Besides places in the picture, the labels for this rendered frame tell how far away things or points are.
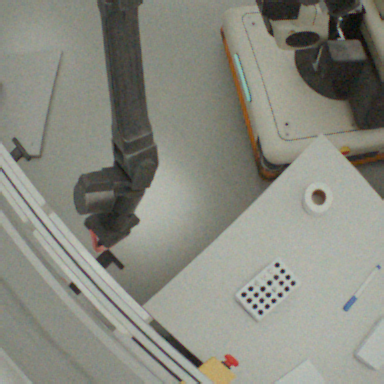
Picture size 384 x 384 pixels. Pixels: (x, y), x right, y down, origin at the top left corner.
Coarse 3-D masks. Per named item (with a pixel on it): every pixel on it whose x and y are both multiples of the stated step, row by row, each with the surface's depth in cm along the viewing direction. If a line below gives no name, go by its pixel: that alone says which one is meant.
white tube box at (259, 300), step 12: (276, 264) 144; (276, 276) 143; (288, 276) 142; (252, 288) 141; (264, 288) 141; (288, 288) 141; (240, 300) 139; (252, 300) 139; (264, 300) 139; (276, 300) 139; (252, 312) 138; (264, 312) 138
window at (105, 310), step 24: (0, 168) 118; (0, 192) 62; (24, 216) 72; (48, 240) 85; (72, 264) 98; (72, 288) 53; (96, 288) 106; (96, 312) 54; (120, 312) 108; (120, 336) 53; (144, 336) 104; (144, 360) 52; (168, 360) 94
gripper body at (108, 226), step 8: (88, 216) 123; (96, 216) 124; (104, 216) 122; (112, 216) 121; (120, 216) 120; (128, 216) 122; (136, 216) 128; (88, 224) 122; (96, 224) 123; (104, 224) 123; (112, 224) 122; (120, 224) 122; (128, 224) 126; (136, 224) 127; (96, 232) 122; (104, 232) 123; (112, 232) 123; (120, 232) 124; (104, 240) 121; (112, 240) 122
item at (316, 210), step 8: (312, 184) 145; (320, 184) 145; (312, 192) 144; (320, 192) 146; (328, 192) 144; (304, 200) 145; (312, 200) 144; (328, 200) 144; (304, 208) 147; (312, 208) 144; (320, 208) 144
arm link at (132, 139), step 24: (96, 0) 94; (120, 0) 88; (120, 24) 95; (120, 48) 98; (120, 72) 101; (120, 96) 104; (144, 96) 107; (120, 120) 107; (144, 120) 109; (120, 144) 111; (144, 144) 111
